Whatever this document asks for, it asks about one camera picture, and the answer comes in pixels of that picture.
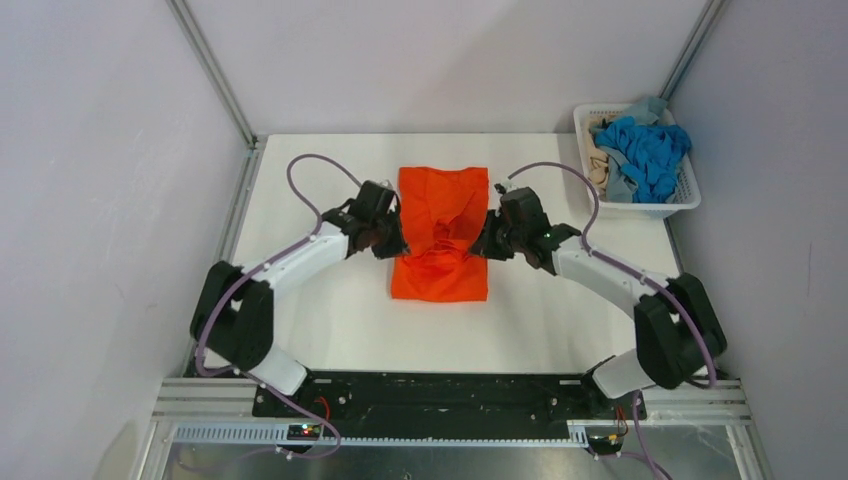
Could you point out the right controller board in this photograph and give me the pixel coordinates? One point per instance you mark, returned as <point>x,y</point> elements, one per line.
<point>605,446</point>

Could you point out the aluminium frame post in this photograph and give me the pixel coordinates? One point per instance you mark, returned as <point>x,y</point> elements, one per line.
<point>193,32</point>
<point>706,22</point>

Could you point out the left aluminium frame post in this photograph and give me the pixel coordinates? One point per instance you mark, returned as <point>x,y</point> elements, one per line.
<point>193,32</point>

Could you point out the right aluminium frame post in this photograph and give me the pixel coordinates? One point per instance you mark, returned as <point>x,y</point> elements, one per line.
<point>706,22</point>

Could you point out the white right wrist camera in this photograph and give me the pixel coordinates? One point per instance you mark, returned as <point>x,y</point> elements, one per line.
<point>504,187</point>

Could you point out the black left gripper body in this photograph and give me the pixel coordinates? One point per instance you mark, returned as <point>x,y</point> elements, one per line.
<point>387,239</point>

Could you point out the aluminium base frame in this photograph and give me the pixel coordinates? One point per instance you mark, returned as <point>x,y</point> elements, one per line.
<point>201,428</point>

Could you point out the beige t shirt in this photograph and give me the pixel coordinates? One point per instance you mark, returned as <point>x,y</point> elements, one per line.
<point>599,168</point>

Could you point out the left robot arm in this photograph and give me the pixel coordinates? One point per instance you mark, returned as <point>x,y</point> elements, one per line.
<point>235,314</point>

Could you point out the blue t shirt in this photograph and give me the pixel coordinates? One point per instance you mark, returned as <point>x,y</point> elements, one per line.
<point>644,159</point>

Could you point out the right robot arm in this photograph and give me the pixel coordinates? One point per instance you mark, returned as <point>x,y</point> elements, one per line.
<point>677,332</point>

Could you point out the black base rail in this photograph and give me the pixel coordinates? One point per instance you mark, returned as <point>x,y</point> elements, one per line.
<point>372,408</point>

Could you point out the left controller board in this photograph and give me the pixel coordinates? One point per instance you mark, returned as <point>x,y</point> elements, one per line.
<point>303,432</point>

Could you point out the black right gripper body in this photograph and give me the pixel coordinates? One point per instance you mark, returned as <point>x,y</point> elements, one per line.
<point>500,240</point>

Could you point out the orange t shirt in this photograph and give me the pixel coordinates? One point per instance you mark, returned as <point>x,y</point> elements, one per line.
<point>442,216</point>

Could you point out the controller board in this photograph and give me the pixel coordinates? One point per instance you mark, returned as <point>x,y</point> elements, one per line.
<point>605,446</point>
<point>303,432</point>

